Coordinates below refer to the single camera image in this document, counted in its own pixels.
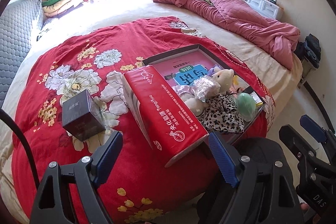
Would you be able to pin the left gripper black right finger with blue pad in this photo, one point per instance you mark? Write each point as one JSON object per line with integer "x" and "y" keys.
{"x": 258, "y": 185}

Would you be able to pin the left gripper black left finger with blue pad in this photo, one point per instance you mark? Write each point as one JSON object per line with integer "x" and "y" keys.
{"x": 53, "y": 202}

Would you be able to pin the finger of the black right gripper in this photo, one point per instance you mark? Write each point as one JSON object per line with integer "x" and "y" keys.
{"x": 299, "y": 147}
{"x": 325, "y": 137}

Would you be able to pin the leopard print cloth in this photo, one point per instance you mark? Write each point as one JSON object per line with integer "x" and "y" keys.
{"x": 222, "y": 115}

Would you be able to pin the clear plastic bag with fluff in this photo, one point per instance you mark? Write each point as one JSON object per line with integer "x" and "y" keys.
{"x": 205, "y": 88}

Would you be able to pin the cream plush toy pink bow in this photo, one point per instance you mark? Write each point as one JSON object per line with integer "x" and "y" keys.
{"x": 186, "y": 93}

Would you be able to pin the person's hand with painted nails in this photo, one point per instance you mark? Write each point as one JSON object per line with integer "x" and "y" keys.
{"x": 304, "y": 207}

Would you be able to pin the green egg-shaped sponge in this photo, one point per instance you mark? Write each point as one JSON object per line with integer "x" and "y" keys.
{"x": 246, "y": 106}

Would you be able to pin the black square gift box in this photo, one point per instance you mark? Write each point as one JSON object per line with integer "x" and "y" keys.
{"x": 82, "y": 117}

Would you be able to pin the dark clothes pile on stool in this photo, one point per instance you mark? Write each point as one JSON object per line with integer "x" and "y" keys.
{"x": 310, "y": 50}

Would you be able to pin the pink quilted comforter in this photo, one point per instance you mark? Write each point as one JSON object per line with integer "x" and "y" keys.
{"x": 276, "y": 38}

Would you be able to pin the red and white carton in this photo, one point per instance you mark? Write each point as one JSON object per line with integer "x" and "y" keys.
{"x": 168, "y": 125}

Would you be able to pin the white drawer cabinet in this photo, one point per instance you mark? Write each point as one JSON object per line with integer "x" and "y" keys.
{"x": 266, "y": 8}

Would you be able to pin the pink and blue book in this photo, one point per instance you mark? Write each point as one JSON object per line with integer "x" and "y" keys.
{"x": 184, "y": 68}

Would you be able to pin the dark shallow tray box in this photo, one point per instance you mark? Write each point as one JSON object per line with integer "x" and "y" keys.
{"x": 244, "y": 81}

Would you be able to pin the grey quilted headboard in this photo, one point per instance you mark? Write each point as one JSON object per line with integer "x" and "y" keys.
{"x": 21, "y": 21}

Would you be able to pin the stack of folded blankets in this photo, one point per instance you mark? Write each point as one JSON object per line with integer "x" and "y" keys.
{"x": 59, "y": 8}

